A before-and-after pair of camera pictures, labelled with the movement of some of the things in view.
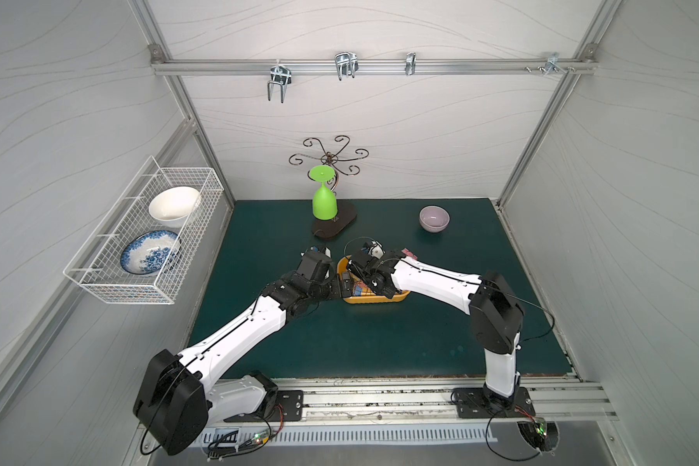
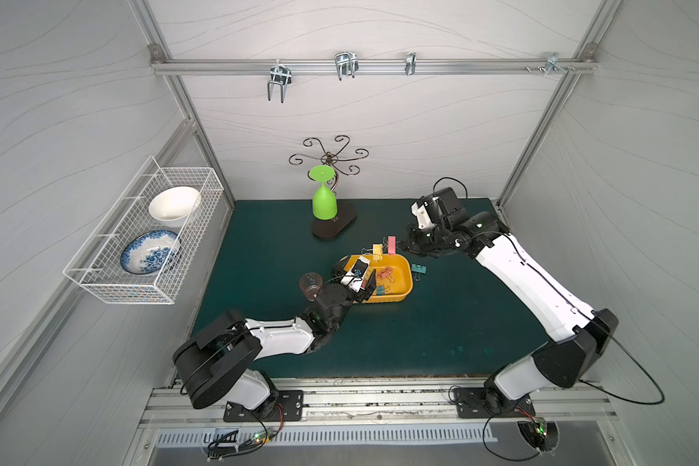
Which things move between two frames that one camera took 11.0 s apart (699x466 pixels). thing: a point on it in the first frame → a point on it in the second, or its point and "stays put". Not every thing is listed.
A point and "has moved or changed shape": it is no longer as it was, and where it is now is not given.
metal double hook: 280,74 stays put
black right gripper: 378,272 → 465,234
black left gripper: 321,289 → 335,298
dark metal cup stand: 347,213 stays put
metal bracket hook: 552,62 stays put
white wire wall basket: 147,246 stays put
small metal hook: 411,60 stays put
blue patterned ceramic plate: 148,252 stays put
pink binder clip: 408,252 has moved or changed shape
